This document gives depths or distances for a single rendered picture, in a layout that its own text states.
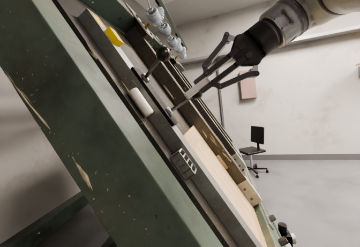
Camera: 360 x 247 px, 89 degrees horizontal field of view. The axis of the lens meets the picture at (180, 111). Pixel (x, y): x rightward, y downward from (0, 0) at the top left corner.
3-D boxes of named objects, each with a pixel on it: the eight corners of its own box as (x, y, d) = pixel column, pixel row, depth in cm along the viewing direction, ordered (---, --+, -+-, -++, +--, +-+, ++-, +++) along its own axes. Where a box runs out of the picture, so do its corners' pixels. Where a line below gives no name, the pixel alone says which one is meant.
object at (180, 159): (185, 180, 45) (195, 174, 45) (169, 157, 46) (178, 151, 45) (188, 174, 49) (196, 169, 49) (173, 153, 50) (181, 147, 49)
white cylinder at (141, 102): (125, 94, 48) (142, 118, 47) (134, 87, 47) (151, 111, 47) (130, 94, 51) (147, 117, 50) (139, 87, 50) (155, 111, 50)
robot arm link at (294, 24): (315, 23, 36) (288, 44, 37) (295, 39, 45) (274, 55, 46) (286, -12, 36) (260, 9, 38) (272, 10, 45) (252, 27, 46)
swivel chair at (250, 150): (265, 166, 368) (261, 125, 365) (272, 178, 315) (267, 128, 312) (237, 167, 382) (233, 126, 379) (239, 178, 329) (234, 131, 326)
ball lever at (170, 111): (170, 118, 50) (207, 93, 54) (162, 107, 50) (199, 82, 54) (168, 121, 53) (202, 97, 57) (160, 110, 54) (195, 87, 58)
